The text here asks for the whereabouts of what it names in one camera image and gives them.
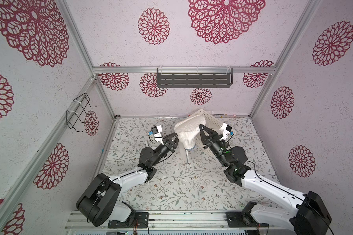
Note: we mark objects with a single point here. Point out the white perforated plastic basket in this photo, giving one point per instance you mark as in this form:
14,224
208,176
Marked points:
212,123

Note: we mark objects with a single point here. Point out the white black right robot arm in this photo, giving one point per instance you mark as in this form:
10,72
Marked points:
302,213

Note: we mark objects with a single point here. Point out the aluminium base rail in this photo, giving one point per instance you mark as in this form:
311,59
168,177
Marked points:
173,223

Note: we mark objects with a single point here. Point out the dark grey wall shelf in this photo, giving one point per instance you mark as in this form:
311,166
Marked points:
194,80

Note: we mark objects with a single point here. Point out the black wire wall rack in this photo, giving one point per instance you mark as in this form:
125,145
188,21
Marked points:
74,116

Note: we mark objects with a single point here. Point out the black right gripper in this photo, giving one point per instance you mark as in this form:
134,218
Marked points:
211,141

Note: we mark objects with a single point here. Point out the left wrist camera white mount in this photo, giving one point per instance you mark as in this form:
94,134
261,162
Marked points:
155,136

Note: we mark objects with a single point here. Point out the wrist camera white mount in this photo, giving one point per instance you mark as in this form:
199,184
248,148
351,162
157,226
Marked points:
155,136
226,131

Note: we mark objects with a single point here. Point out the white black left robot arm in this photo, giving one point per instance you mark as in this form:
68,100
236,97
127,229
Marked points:
99,202

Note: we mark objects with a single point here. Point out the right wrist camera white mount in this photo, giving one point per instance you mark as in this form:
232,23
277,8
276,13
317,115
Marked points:
226,131

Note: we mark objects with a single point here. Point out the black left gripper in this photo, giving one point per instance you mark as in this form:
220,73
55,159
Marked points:
169,146

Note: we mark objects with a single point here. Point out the white mesh bag blue trim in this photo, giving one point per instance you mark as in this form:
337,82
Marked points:
186,131

